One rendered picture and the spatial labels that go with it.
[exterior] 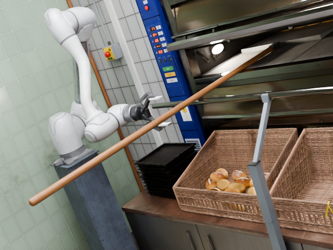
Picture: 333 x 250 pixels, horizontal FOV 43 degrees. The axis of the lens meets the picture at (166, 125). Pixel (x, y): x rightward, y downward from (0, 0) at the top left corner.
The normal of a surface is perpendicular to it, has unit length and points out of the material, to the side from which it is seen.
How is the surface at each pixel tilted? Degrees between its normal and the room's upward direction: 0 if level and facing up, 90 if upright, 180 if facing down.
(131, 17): 90
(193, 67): 90
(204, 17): 70
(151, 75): 90
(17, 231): 90
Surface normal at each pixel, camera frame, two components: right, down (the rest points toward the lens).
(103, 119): 0.46, -0.43
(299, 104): -0.71, 0.08
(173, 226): -0.64, 0.42
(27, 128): 0.70, -0.04
